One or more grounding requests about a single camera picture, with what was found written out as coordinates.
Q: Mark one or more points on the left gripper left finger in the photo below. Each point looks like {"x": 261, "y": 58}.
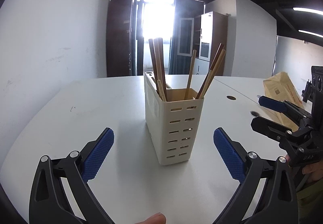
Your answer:
{"x": 48, "y": 202}

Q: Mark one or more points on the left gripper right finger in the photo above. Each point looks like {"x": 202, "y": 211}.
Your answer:
{"x": 266, "y": 192}

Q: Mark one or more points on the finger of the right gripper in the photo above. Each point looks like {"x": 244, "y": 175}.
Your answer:
{"x": 275, "y": 131}
{"x": 277, "y": 106}

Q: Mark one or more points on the dark brown chopstick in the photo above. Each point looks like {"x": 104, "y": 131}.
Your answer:
{"x": 221, "y": 46}
{"x": 151, "y": 47}

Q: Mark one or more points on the reddish brown chopstick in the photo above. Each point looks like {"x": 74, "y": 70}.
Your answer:
{"x": 161, "y": 56}

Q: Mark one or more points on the person's right hand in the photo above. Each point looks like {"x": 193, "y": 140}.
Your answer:
{"x": 314, "y": 172}

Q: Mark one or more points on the person's left hand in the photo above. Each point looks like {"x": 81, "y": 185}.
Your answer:
{"x": 157, "y": 218}

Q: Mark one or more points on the brown paper bag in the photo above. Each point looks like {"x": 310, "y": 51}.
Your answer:
{"x": 280, "y": 87}

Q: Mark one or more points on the ceiling light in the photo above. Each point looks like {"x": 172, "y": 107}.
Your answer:
{"x": 311, "y": 33}
{"x": 308, "y": 10}

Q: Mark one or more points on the cream plastic utensil holder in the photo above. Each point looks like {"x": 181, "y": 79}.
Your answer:
{"x": 172, "y": 124}

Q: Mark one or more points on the white and brown cabinet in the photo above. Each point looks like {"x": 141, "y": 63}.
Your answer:
{"x": 210, "y": 29}

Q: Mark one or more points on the light bamboo chopstick short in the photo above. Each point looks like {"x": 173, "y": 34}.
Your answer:
{"x": 161, "y": 91}

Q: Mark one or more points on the light bamboo chopstick tall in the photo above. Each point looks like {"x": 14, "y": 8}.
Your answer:
{"x": 156, "y": 50}

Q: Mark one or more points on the dark brown chopstick in holder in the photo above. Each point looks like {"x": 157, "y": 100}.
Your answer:
{"x": 151, "y": 47}

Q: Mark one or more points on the dark wooden cabinet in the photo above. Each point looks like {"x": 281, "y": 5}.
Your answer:
{"x": 120, "y": 50}

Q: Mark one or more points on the glass balcony door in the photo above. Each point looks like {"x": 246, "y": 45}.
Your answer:
{"x": 157, "y": 21}

